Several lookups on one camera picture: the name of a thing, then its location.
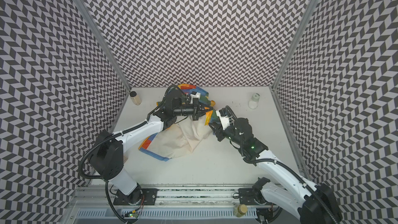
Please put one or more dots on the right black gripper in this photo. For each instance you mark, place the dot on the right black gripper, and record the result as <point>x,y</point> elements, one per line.
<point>220,127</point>

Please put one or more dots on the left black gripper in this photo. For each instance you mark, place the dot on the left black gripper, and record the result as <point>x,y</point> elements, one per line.
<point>196,109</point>

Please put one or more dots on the rainbow coloured jacket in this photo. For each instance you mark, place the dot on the rainbow coloured jacket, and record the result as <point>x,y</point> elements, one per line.
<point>181,139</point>

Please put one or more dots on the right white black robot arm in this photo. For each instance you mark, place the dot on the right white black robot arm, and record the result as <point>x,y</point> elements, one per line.
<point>309,202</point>

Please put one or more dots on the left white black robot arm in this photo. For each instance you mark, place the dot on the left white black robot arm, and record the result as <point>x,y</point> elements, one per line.
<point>105,159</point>

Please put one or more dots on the white bottle back right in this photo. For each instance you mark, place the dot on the white bottle back right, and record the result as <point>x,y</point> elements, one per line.
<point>254,101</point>

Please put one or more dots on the black-lid jar back left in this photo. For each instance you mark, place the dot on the black-lid jar back left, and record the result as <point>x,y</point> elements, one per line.
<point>135,98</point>

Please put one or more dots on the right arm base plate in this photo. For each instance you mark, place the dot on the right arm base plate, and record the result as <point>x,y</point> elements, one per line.
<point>252,197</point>

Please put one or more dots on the tan-lid jar on rail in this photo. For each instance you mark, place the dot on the tan-lid jar on rail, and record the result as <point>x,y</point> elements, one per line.
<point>240,210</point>

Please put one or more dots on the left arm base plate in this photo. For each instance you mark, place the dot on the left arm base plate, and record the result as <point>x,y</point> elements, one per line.
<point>144,196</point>

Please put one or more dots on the aluminium front rail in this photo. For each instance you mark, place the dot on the aluminium front rail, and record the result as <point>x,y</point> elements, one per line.
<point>168,195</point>

